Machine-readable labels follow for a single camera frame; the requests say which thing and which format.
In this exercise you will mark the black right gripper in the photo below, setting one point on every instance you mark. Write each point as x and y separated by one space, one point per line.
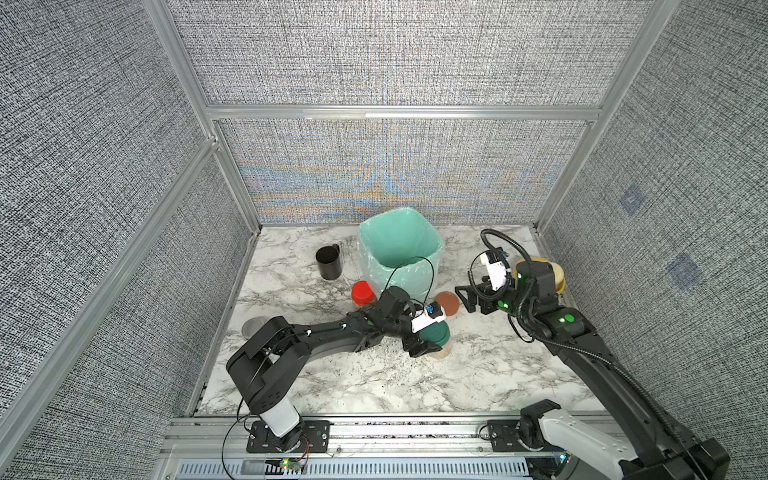
477 297

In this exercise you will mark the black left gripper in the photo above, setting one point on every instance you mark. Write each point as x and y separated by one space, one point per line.
421 348

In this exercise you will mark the orange lid peanut jar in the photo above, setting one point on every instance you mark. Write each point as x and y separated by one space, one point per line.
449 302

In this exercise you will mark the green lid peanut jar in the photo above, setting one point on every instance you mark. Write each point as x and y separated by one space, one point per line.
438 333

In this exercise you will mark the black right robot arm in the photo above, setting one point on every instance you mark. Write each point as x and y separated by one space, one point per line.
657 446

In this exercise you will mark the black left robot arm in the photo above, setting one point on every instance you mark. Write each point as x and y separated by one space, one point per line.
264 369

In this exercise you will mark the red lid peanut jar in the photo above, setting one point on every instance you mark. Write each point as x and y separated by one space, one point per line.
362 294

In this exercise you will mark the yellow bamboo steamer basket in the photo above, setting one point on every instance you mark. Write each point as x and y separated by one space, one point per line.
547 278

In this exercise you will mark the green trash bin with liner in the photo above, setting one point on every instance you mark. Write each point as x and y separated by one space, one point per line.
400 248

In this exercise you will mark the black mug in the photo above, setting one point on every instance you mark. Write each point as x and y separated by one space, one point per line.
328 260

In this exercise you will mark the small silver lid jar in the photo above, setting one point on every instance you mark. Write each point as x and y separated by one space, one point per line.
252 326

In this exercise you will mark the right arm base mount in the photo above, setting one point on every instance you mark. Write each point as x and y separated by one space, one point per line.
510 435

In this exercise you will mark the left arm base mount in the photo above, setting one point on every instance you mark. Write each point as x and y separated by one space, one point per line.
309 435

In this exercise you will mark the aluminium front rail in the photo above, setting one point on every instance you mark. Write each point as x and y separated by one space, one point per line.
366 446

